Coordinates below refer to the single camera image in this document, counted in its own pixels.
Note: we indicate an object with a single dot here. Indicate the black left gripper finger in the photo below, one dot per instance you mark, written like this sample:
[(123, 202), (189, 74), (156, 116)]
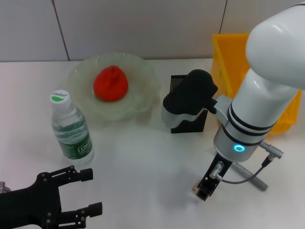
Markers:
[(84, 174), (94, 208)]

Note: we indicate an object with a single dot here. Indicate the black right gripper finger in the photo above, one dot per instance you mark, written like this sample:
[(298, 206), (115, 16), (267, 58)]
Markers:
[(204, 193)]

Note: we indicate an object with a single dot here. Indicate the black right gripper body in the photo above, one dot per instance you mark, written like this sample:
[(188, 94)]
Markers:
[(213, 181)]

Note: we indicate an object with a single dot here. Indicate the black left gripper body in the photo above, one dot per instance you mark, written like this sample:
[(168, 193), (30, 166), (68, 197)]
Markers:
[(26, 210)]

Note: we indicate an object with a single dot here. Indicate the beige eraser with barcode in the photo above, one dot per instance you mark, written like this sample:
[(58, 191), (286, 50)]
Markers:
[(195, 187)]

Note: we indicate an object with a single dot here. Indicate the clear green-label water bottle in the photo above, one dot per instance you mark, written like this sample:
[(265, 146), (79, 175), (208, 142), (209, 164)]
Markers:
[(71, 133)]

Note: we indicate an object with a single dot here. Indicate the red tomato-shaped toy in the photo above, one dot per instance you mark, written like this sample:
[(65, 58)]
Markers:
[(110, 83)]

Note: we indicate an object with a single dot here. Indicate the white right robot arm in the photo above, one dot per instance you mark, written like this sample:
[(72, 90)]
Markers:
[(269, 83)]

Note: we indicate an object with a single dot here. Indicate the grey marker pen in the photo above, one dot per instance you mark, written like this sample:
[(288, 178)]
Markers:
[(258, 182)]

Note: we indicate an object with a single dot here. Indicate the black mesh pen holder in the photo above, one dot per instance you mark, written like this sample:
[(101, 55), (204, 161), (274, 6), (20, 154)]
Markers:
[(190, 124)]

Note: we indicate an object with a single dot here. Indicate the green glass fruit plate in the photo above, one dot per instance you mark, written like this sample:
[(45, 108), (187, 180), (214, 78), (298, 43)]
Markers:
[(140, 78)]

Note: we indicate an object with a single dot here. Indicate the yellow plastic bin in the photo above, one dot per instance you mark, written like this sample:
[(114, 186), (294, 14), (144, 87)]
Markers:
[(224, 59)]

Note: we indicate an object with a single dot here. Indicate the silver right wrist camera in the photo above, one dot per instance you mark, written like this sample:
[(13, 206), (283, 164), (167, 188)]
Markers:
[(188, 95)]

